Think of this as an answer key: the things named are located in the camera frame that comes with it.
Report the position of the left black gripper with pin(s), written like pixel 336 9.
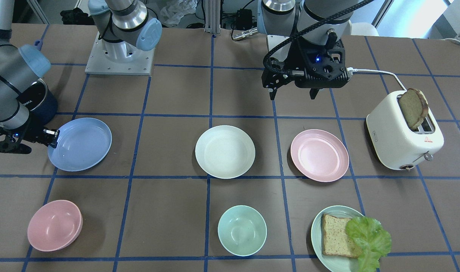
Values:
pixel 304 59

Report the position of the green lettuce leaf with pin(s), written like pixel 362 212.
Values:
pixel 373 240

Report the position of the green bowl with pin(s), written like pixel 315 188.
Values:
pixel 242 230

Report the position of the pink bowl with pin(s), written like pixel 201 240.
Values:
pixel 55 226

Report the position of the bread slice in toaster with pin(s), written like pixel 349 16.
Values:
pixel 414 107

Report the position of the white toaster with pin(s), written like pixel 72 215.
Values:
pixel 396 146

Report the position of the bread slice on plate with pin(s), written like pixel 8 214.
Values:
pixel 335 241

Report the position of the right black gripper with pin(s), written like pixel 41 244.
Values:
pixel 34 130

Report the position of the blue plate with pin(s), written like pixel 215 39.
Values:
pixel 82 144

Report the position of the white plate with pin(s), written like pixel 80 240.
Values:
pixel 225 152

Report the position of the pink plate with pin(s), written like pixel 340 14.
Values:
pixel 319 155

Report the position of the green plate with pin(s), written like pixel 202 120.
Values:
pixel 332 262

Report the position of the dark blue pot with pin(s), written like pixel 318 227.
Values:
pixel 40 101

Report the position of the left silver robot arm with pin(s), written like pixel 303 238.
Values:
pixel 321 22

